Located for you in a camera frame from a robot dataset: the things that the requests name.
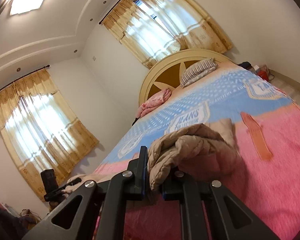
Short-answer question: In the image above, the beige patterned side curtain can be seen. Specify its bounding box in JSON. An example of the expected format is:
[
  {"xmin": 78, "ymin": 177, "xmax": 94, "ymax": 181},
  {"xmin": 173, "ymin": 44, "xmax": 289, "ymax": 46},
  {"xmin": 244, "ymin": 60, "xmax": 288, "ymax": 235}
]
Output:
[{"xmin": 0, "ymin": 69, "xmax": 99, "ymax": 200}]

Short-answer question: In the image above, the striped pillow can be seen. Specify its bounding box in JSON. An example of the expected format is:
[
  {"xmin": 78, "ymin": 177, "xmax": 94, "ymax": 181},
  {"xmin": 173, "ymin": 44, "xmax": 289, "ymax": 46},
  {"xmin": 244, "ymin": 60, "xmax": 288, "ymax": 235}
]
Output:
[{"xmin": 180, "ymin": 58, "xmax": 218, "ymax": 88}]

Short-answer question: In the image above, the beige patterned curtain behind headboard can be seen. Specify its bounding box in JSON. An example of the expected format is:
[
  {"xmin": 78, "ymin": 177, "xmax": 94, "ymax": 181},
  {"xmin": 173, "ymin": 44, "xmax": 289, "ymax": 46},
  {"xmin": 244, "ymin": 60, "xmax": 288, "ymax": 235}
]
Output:
[{"xmin": 101, "ymin": 0, "xmax": 234, "ymax": 69}]

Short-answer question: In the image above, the clutter pile on floor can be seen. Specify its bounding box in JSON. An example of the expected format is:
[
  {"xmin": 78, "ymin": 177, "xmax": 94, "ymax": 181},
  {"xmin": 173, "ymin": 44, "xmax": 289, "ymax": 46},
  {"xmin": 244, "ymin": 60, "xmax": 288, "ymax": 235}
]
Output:
[{"xmin": 238, "ymin": 61, "xmax": 275, "ymax": 82}]

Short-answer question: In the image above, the pink floral folded blanket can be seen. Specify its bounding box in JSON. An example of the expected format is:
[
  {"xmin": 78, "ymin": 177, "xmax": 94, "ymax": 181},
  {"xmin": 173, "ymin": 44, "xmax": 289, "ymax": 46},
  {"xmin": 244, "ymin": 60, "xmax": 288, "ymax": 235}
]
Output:
[{"xmin": 135, "ymin": 88, "xmax": 172, "ymax": 119}]

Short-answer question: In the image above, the cream round wooden headboard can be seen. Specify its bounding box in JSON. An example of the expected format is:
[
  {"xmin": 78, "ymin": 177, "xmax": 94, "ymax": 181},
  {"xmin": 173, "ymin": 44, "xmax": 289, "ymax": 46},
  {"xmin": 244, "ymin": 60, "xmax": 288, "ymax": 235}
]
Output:
[{"xmin": 139, "ymin": 49, "xmax": 231, "ymax": 105}]

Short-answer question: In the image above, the pink and blue bedspread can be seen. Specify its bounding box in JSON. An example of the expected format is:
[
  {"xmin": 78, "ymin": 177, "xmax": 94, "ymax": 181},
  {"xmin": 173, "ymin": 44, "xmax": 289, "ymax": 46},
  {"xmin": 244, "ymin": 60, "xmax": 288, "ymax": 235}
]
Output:
[{"xmin": 95, "ymin": 63, "xmax": 300, "ymax": 239}]

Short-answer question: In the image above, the beige quilted puffer jacket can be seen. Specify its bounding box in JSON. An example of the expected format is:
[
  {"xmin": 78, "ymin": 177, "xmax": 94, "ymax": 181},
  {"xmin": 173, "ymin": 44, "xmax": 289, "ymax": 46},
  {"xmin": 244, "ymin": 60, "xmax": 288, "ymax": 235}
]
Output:
[{"xmin": 147, "ymin": 118, "xmax": 242, "ymax": 191}]

